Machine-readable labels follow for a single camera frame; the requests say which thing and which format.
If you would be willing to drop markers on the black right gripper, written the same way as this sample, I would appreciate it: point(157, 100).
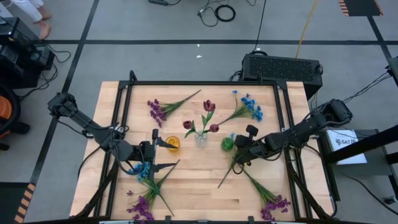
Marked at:
point(248, 149)

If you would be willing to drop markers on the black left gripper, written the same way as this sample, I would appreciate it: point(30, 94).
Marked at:
point(147, 152)

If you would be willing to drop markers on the green glass vase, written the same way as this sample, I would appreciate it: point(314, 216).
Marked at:
point(227, 144)

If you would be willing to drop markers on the purple artificial flower bunch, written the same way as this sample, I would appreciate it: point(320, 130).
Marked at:
point(141, 208)
point(273, 205)
point(157, 110)

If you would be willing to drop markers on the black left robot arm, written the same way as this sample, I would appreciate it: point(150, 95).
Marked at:
point(90, 126)

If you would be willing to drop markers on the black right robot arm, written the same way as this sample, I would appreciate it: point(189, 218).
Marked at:
point(298, 133)

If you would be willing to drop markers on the yellow glass vase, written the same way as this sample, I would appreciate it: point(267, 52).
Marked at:
point(170, 150)

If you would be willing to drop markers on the clear glass vase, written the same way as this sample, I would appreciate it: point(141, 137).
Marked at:
point(201, 141)

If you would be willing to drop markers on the silver aluminium extrusion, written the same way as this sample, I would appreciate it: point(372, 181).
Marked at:
point(116, 222)
point(289, 222)

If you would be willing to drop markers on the black computer case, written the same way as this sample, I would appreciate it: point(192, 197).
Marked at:
point(280, 70)

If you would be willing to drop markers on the white printed sheet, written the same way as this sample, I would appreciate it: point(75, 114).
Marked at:
point(342, 137)

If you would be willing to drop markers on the black diagonal beam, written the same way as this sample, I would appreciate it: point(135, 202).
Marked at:
point(373, 141)

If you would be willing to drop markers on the dark grey side table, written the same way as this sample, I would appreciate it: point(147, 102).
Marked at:
point(373, 177)

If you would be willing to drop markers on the black power strip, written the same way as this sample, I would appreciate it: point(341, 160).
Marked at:
point(158, 2)

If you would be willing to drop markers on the black mat orange stripes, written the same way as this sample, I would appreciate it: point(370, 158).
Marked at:
point(360, 7)
point(12, 202)

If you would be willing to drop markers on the orange black shop vacuum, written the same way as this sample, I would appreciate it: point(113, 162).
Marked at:
point(4, 109)

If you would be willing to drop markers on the black equipment corner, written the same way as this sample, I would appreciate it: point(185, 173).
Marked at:
point(394, 70)

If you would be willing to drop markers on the black equipment stack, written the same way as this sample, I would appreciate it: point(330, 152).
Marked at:
point(18, 62)

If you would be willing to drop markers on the person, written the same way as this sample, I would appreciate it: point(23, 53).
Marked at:
point(31, 11)

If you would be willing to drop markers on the black aluminium table frame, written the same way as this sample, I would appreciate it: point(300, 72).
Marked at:
point(202, 83)

